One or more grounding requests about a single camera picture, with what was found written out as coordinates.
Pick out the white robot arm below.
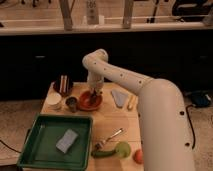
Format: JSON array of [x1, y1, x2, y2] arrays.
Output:
[[82, 49, 195, 171]]

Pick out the dark plate with cake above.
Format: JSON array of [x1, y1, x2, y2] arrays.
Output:
[[53, 75, 73, 97]]

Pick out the blue black device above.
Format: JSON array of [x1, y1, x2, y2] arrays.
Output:
[[190, 92, 212, 108]]

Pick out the white cup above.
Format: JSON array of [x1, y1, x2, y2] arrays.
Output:
[[46, 92, 62, 109]]

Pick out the silver fork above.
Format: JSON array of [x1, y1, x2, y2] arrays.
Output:
[[94, 128, 124, 150]]

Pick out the black cable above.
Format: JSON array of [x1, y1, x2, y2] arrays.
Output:
[[185, 104, 198, 150]]

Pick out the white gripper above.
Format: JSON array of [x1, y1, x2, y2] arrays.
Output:
[[87, 75, 104, 101]]

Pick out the red bowl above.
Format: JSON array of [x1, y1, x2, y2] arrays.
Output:
[[78, 91, 102, 111]]

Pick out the green pear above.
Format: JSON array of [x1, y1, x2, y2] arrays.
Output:
[[115, 142, 131, 158]]

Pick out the red orange fruit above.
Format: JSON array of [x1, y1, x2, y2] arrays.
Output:
[[133, 149, 143, 164]]

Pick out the dark purple grapes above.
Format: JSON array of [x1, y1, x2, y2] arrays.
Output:
[[91, 96, 97, 104]]

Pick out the green plastic tray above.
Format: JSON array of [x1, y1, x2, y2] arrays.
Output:
[[17, 115, 93, 171]]

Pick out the green cucumber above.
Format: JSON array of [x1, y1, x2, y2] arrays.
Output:
[[91, 150, 116, 158]]

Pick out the grey blue sponge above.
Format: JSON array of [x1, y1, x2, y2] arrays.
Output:
[[56, 129, 78, 153]]

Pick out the light blue cloth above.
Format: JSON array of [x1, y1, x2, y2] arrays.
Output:
[[111, 89, 128, 108]]

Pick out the yellow banana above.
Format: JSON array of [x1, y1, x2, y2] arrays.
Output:
[[127, 95, 136, 111]]

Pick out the small dark metal cup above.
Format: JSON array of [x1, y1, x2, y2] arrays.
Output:
[[65, 97, 77, 113]]

